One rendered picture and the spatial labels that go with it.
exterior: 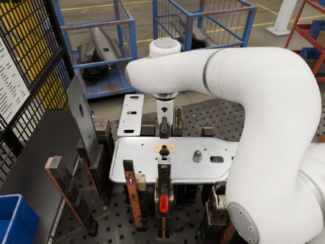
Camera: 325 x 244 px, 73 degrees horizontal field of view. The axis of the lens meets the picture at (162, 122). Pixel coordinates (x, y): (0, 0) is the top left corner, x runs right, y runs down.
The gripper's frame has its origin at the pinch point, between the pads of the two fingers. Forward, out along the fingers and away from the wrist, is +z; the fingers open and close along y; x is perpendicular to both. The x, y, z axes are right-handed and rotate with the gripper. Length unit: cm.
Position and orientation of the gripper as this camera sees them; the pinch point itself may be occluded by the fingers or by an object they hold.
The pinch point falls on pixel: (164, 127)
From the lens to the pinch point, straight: 80.4
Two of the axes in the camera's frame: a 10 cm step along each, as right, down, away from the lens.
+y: 0.1, -7.0, 7.2
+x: -10.0, -0.1, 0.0
